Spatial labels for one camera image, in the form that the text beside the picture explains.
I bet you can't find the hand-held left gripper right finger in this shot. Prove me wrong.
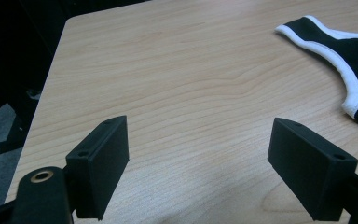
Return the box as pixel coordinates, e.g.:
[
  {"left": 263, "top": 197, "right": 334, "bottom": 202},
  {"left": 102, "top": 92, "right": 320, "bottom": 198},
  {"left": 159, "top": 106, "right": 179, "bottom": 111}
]
[{"left": 267, "top": 117, "right": 358, "bottom": 222}]

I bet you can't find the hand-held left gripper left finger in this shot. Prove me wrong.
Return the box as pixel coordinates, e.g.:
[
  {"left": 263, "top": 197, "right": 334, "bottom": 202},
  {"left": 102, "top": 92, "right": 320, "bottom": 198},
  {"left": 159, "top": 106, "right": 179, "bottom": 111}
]
[{"left": 64, "top": 115, "right": 131, "bottom": 221}]

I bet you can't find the black stand base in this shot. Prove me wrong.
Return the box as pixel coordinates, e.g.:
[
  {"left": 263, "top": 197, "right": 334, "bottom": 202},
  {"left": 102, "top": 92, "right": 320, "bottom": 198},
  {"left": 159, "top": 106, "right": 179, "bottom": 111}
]
[{"left": 0, "top": 89, "right": 42, "bottom": 157}]

